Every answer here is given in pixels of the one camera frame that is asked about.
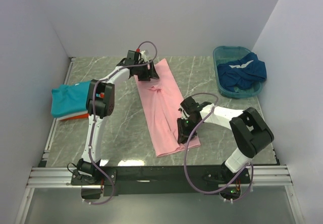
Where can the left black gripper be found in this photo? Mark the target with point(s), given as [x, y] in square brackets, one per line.
[149, 74]

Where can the teal plastic bin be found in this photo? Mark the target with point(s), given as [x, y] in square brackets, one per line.
[224, 54]

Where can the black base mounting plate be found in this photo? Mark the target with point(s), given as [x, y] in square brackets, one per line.
[152, 179]

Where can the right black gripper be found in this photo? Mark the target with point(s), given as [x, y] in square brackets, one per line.
[183, 134]

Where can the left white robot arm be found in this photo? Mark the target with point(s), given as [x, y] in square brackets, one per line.
[100, 103]

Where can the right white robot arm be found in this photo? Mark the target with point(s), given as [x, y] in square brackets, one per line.
[250, 131]

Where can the orange folded t shirt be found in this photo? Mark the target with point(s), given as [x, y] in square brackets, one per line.
[75, 117]

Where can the pink t shirt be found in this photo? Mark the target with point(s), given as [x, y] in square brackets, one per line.
[161, 100]

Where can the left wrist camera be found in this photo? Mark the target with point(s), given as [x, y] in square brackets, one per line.
[143, 53]

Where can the aluminium rail frame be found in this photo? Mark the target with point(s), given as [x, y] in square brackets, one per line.
[53, 200]

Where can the teal folded t shirt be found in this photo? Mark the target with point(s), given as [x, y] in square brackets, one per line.
[69, 100]

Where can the navy blue t shirt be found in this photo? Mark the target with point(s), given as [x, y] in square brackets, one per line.
[242, 73]

